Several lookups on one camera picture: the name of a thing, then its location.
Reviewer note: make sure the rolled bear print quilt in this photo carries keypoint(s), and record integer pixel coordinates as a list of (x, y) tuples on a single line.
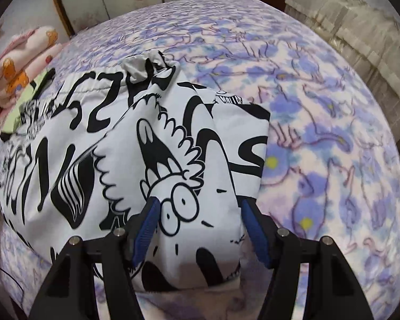
[(20, 63)]

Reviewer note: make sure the purple cat print blanket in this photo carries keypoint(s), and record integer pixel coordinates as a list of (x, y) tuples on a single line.
[(320, 123)]

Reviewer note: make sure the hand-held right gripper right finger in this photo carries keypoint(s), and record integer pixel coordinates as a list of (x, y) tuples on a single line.
[(257, 236)]

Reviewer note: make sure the black white printed jacket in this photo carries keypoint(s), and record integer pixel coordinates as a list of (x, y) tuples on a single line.
[(186, 146)]

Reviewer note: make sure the light green folded garment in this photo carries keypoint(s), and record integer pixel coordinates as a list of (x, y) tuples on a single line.
[(20, 115)]

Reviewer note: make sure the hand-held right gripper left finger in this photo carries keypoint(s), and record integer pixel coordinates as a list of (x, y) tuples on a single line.
[(146, 230)]

